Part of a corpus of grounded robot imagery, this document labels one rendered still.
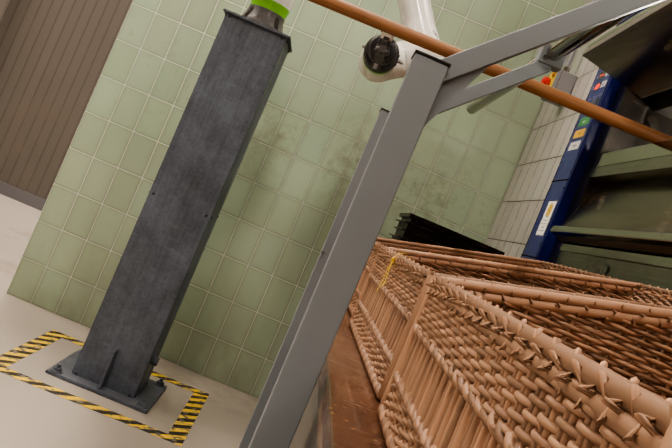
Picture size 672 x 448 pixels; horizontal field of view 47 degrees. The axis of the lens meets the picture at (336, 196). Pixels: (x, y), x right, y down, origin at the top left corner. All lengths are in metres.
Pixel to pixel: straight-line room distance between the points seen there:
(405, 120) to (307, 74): 2.15
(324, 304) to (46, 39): 5.07
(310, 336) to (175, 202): 1.56
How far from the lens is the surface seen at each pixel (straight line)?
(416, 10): 2.21
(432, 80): 0.87
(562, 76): 2.76
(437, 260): 1.41
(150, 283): 2.40
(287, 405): 0.87
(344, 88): 2.98
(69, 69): 5.72
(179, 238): 2.38
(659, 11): 1.77
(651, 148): 1.87
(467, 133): 3.01
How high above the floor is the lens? 0.75
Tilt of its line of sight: 1 degrees up
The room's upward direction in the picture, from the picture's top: 23 degrees clockwise
